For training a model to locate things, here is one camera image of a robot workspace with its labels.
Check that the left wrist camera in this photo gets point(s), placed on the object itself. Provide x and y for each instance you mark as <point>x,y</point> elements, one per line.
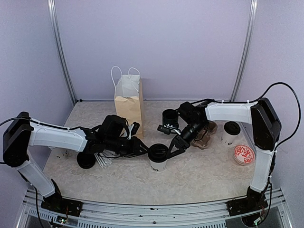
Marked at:
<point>133,129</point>

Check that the stack of black lids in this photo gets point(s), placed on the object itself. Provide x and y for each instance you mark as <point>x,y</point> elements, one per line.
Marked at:
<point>85,161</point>

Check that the right aluminium corner post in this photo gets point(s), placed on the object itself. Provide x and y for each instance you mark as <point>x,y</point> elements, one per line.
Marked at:
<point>246,48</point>

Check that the white paper cup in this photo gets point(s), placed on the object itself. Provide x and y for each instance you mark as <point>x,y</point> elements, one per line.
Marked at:
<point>228,138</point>
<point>158,166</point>

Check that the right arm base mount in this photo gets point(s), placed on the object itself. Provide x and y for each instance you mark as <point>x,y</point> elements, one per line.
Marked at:
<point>245,205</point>

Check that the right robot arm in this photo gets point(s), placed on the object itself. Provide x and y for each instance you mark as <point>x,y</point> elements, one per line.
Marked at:
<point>266,128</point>

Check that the brown paper bag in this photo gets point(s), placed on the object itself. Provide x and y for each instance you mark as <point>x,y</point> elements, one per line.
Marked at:
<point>128,96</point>

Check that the aluminium corner post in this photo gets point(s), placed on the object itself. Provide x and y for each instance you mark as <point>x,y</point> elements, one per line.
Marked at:
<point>246,48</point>
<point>60,50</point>

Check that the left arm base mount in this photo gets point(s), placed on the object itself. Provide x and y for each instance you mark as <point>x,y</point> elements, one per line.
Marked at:
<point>61,205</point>

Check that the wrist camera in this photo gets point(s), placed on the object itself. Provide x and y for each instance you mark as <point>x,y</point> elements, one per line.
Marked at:
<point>168,130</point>
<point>133,129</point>

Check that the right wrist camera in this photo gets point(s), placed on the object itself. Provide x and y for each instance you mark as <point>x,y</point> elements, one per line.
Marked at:
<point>168,130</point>

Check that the black cup lid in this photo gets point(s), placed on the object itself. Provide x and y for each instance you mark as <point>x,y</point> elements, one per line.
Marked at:
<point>232,128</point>
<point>157,153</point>

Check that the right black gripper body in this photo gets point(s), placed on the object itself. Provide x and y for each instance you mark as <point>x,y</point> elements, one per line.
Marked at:
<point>186,143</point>

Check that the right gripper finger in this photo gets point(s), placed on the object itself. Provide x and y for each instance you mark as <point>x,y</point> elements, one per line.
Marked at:
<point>180,152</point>
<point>173,149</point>

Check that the front aluminium frame rail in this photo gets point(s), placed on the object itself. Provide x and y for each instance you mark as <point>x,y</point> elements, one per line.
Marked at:
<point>198,215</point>

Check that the stack of white paper cups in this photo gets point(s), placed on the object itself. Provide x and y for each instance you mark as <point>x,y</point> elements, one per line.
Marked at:
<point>62,153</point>

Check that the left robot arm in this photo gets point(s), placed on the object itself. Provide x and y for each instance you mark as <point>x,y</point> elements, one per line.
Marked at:
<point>114,134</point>

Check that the dark green mug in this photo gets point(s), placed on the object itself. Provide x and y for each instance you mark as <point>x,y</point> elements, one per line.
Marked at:
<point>170,118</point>

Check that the bundle of white straws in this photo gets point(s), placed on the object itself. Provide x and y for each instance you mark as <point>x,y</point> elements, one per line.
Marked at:
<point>104,159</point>

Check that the cardboard cup carrier tray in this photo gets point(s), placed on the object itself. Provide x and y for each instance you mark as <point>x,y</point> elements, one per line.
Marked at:
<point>204,138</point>

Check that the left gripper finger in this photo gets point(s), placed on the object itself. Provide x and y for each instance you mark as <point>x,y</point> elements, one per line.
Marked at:
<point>140,146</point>
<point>137,152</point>

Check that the red patterned small plate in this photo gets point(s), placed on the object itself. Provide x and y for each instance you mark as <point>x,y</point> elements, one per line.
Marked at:
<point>243,155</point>

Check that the left aluminium corner post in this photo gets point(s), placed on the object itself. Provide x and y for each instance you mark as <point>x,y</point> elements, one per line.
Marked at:
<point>60,50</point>

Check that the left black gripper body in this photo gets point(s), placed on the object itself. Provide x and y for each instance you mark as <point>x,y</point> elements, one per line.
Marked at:
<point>125,149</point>

